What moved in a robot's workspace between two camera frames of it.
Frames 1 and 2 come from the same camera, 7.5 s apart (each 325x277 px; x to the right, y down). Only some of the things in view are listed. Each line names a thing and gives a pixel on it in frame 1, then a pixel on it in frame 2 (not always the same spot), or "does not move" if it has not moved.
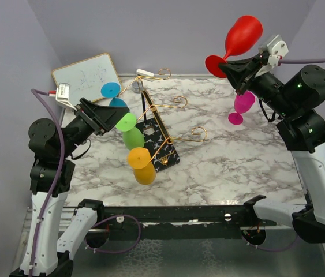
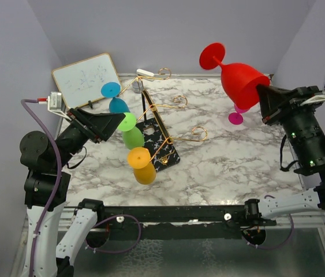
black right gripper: (241, 73) → (272, 99)
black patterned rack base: (157, 142) does not move
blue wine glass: (111, 90) does not move
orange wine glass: (145, 171) does not move
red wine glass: (243, 37) → (239, 81)
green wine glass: (133, 138) does not move
